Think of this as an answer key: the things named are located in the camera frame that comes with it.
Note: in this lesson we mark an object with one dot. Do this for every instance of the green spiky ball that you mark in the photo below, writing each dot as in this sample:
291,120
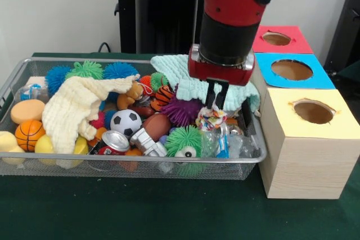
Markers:
183,141

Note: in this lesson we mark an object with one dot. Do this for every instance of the pale orange round sponge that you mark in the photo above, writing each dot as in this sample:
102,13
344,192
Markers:
27,111

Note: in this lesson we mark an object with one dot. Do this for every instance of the green fuzzy monster toy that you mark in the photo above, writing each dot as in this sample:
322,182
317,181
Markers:
84,69

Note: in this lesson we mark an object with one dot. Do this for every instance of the cream knitted cloth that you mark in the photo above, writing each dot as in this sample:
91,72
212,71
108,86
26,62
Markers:
70,108

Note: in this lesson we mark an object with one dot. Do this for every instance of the plain yellow ball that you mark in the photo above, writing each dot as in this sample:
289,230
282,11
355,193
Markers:
45,144

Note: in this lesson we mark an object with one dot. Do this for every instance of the mint green knitted cloth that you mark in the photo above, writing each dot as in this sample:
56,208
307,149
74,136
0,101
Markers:
180,77

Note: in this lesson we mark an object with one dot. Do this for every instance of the small orange basketball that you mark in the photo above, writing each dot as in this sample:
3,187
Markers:
30,135

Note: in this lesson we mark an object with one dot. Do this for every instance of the large blue spiky ball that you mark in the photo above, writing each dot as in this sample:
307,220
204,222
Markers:
121,70

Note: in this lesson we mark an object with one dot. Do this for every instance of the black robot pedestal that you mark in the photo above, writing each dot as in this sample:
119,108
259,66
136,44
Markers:
157,21

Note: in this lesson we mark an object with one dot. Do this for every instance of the purple spiky ball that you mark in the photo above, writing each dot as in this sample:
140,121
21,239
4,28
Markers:
181,111

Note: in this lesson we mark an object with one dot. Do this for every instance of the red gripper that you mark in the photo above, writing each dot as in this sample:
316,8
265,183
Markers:
222,74

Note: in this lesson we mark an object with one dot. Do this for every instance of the small soccer ball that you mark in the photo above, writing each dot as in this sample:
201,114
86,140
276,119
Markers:
126,123

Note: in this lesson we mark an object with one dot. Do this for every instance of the dark green table cloth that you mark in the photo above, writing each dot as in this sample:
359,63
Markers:
140,212

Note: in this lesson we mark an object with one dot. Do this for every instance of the crushed plastic water bottle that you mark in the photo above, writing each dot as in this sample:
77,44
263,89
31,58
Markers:
236,145

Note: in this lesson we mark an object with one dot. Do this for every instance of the multicoloured knotted rag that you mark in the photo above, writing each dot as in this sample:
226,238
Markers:
211,119

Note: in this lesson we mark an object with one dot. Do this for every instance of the clear shallow bin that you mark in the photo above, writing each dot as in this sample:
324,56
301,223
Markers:
34,164

